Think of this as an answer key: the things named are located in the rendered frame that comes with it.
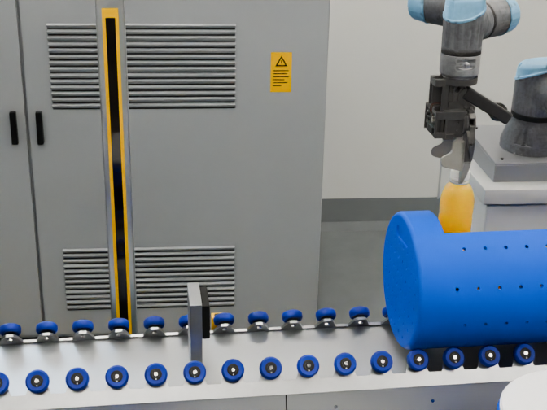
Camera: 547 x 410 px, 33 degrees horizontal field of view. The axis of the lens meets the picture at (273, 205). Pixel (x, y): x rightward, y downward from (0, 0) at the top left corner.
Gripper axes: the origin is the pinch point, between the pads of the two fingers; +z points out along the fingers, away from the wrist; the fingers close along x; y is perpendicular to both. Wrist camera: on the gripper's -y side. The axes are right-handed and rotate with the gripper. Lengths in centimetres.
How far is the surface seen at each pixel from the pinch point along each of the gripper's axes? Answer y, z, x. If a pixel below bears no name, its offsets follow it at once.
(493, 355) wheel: -6.4, 35.6, 11.3
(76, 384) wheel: 77, 35, 12
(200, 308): 53, 24, 5
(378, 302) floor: -37, 134, -191
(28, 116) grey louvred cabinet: 104, 33, -161
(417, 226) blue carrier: 9.3, 9.3, 4.3
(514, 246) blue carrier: -8.8, 12.2, 9.4
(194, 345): 54, 32, 5
